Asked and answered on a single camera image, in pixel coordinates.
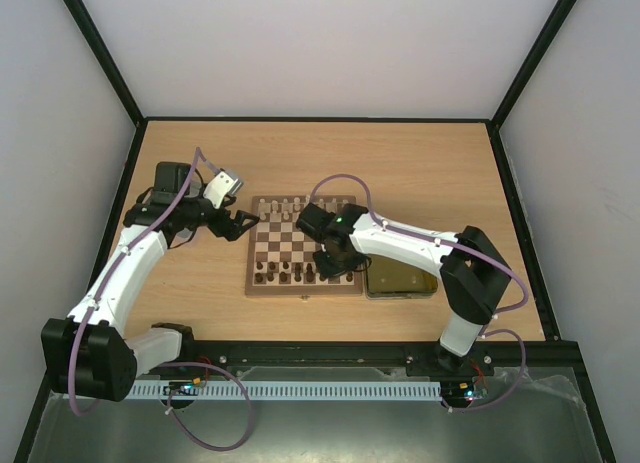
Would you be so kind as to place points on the wooden chess board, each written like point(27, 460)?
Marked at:
point(276, 245)

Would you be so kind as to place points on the dark queen piece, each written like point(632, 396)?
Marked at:
point(298, 273)

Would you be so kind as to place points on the dark king piece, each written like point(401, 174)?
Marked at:
point(310, 274)

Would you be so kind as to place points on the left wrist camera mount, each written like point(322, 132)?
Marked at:
point(226, 183)

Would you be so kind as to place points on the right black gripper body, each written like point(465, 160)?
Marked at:
point(330, 262)

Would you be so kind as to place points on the white slotted cable duct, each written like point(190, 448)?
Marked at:
point(290, 391)

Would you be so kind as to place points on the gold tin with pieces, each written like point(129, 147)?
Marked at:
point(391, 279)

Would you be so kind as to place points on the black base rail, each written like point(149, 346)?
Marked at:
point(424, 359)

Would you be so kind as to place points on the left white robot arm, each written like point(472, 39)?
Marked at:
point(86, 353)

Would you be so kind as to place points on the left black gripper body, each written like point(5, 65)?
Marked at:
point(217, 226)

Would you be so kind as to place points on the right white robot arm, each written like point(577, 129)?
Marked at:
point(472, 273)

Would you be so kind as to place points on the black enclosure frame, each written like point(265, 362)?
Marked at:
point(552, 26)

